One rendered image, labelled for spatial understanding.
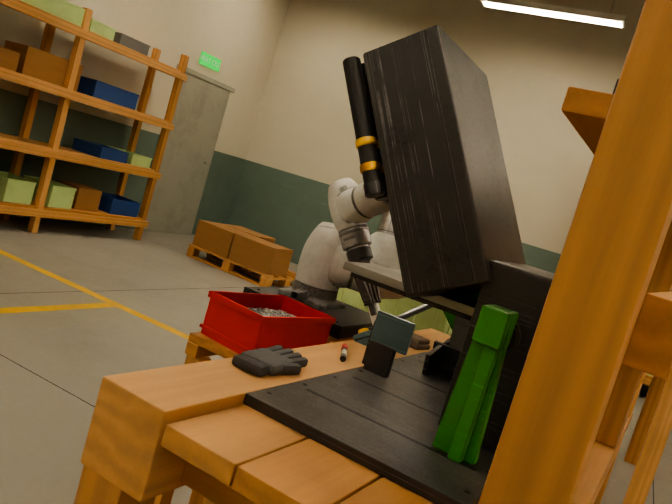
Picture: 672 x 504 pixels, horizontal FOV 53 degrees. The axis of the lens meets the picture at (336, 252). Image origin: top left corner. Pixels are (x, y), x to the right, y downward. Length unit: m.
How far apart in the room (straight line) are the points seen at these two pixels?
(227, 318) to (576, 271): 1.18
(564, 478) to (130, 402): 0.64
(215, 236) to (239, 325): 5.95
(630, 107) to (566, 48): 8.33
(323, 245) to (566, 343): 1.49
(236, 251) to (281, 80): 3.68
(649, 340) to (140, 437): 0.72
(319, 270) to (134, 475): 1.24
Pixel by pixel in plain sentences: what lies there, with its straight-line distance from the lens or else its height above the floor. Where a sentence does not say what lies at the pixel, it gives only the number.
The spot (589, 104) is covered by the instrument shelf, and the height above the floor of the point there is 1.52.
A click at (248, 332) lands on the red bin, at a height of 0.86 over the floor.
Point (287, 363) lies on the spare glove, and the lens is 1.36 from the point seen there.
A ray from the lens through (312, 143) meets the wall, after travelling 9.89.
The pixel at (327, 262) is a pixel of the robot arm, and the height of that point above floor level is 1.04.
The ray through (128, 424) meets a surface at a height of 0.85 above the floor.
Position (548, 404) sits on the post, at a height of 1.13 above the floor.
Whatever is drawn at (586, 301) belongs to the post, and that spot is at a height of 1.25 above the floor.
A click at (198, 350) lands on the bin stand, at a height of 0.76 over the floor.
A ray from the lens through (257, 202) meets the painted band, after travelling 10.21.
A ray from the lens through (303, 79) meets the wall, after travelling 10.19.
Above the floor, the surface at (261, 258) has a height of 0.29.
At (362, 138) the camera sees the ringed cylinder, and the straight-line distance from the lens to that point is 1.39.
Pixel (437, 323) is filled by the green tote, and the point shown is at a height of 0.89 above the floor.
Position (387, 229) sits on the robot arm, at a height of 1.20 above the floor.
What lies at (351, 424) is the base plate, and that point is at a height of 0.90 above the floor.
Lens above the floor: 1.29
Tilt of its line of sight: 6 degrees down
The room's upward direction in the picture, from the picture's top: 17 degrees clockwise
